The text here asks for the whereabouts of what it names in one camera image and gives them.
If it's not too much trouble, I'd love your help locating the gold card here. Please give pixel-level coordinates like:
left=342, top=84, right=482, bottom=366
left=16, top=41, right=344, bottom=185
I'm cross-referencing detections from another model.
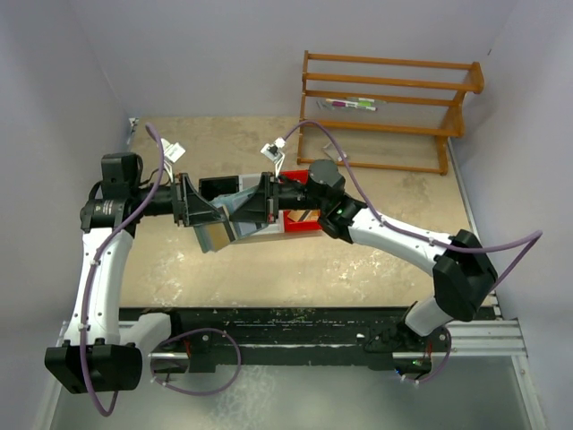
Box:
left=205, top=221, right=235, bottom=252
left=287, top=210, right=320, bottom=223

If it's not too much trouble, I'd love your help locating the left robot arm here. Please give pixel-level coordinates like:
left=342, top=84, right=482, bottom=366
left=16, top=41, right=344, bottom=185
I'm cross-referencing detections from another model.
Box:
left=45, top=152, right=223, bottom=395

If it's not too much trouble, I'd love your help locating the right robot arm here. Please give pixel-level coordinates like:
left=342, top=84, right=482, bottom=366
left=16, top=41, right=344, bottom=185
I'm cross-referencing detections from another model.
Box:
left=230, top=159, right=498, bottom=337

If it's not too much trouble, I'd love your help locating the red bin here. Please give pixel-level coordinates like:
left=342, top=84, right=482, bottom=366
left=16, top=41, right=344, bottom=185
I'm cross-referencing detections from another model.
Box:
left=282, top=170, right=321, bottom=233

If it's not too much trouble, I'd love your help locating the black bin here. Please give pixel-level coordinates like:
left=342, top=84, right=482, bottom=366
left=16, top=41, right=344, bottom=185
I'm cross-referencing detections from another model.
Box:
left=199, top=176, right=239, bottom=202

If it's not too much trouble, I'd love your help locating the white bin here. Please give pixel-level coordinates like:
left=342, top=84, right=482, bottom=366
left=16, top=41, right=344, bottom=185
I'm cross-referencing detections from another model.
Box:
left=238, top=172, right=284, bottom=194

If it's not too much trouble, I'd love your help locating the grey clip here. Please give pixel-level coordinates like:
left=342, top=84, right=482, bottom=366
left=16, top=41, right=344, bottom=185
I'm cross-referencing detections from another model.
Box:
left=316, top=100, right=335, bottom=110

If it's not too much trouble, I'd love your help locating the purple marker pen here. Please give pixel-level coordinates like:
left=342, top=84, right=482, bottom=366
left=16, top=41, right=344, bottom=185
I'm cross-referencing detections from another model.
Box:
left=324, top=99, right=378, bottom=112

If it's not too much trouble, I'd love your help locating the wooden shelf rack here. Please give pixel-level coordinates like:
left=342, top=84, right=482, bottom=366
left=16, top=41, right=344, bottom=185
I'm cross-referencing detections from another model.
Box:
left=299, top=51, right=484, bottom=176

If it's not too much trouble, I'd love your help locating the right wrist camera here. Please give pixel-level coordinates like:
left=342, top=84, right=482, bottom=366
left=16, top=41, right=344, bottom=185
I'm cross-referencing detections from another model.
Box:
left=261, top=137, right=286, bottom=177

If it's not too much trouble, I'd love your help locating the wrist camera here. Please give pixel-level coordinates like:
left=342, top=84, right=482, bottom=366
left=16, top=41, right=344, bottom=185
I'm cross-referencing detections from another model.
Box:
left=261, top=137, right=286, bottom=177
left=161, top=138, right=185, bottom=172

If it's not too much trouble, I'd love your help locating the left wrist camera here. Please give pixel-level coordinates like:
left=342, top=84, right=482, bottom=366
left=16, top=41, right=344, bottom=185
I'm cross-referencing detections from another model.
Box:
left=161, top=138, right=185, bottom=172

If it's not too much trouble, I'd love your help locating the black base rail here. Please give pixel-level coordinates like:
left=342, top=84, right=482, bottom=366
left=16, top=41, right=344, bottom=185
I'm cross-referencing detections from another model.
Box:
left=78, top=306, right=498, bottom=373

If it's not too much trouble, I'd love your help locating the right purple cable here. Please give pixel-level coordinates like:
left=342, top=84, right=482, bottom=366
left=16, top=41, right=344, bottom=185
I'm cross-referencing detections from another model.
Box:
left=284, top=120, right=543, bottom=386

